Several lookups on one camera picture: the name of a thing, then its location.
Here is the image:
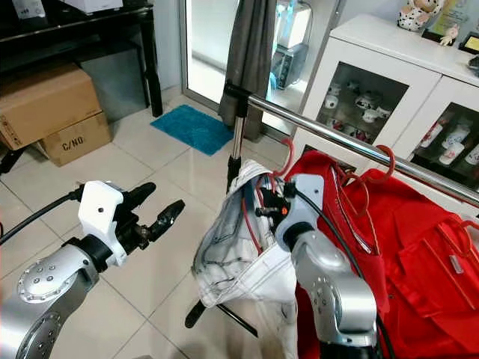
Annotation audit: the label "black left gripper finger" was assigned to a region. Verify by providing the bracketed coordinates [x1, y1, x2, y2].
[124, 183, 158, 210]
[148, 200, 186, 242]

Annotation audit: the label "red wire hanger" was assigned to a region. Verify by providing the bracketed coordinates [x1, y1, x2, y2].
[239, 136, 296, 248]
[333, 144, 397, 255]

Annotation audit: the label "pale washed white jeans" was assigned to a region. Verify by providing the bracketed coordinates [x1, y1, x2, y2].
[192, 159, 300, 359]

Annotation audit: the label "small printed cardboard box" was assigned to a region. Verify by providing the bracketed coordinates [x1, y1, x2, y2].
[41, 112, 113, 167]

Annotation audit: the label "blue floor mat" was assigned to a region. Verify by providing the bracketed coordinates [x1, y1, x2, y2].
[151, 105, 234, 156]

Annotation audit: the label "chrome clothes rack black stand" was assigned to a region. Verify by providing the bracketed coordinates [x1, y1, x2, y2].
[186, 81, 479, 337]

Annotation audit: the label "black desk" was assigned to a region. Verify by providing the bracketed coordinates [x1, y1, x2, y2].
[0, 0, 164, 118]

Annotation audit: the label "black power adapter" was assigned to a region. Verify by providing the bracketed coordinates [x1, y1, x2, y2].
[0, 147, 27, 174]

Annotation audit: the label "large brown cardboard box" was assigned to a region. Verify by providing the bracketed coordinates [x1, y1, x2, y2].
[0, 64, 104, 150]

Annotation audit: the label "white grey appliance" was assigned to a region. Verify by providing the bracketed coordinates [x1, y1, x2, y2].
[269, 0, 314, 90]

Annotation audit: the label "white framed glass door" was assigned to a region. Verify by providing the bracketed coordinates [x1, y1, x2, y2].
[180, 0, 338, 143]

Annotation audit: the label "red garment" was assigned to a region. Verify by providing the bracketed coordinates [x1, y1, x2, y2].
[284, 150, 479, 359]

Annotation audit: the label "white flat box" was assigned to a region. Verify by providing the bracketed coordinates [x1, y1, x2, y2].
[61, 0, 126, 16]

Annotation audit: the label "white glass door cabinet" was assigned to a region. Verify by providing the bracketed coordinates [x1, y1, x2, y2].
[292, 13, 479, 203]

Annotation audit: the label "white labelled container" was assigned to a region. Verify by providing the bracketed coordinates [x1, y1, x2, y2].
[11, 0, 47, 21]

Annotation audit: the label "spotted cow figurine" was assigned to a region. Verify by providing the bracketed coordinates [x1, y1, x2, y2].
[398, 0, 446, 32]

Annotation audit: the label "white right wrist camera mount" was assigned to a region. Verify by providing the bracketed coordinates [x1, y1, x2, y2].
[275, 174, 325, 252]

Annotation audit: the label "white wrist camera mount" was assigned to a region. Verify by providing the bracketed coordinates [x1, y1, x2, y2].
[79, 180, 127, 268]
[275, 174, 325, 252]

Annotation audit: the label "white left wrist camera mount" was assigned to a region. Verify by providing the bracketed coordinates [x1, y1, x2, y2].
[79, 180, 127, 268]

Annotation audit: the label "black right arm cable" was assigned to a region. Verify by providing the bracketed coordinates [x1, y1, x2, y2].
[292, 187, 394, 359]

